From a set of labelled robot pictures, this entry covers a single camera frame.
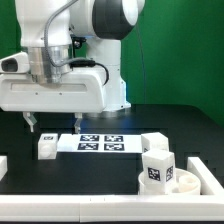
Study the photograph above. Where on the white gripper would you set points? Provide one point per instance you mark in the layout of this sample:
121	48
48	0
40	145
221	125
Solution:
81	90

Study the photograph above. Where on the white round stool seat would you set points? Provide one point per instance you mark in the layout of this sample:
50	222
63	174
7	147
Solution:
186	184

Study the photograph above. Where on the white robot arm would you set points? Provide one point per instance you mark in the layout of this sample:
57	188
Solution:
70	58

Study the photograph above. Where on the white sheet with tags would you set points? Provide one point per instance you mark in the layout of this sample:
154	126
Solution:
99	143

